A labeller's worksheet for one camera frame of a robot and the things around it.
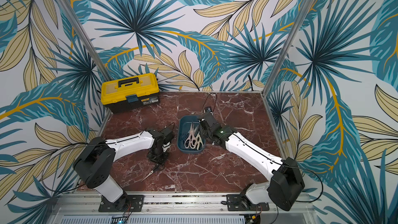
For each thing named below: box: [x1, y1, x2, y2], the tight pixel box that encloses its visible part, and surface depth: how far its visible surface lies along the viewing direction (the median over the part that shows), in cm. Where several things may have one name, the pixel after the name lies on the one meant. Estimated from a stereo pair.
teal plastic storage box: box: [176, 115, 206, 154], surface depth 94 cm
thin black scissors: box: [140, 163, 165, 182], surface depth 85 cm
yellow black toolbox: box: [100, 72, 161, 115], surface depth 101 cm
